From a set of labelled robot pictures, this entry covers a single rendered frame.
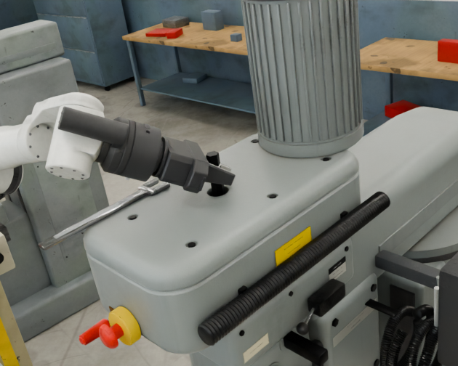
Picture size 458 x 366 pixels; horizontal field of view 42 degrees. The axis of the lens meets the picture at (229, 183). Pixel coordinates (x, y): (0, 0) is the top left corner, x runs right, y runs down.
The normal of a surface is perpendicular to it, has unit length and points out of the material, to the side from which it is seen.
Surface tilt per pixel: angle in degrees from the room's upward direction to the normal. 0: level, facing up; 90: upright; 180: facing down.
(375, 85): 90
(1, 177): 99
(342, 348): 90
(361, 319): 90
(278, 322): 90
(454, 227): 0
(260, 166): 0
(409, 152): 0
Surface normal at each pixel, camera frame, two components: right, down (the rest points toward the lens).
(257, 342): 0.70, 0.23
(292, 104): -0.33, 0.47
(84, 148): 0.42, -0.22
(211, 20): -0.74, 0.40
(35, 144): 0.81, -0.07
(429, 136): -0.14, -0.88
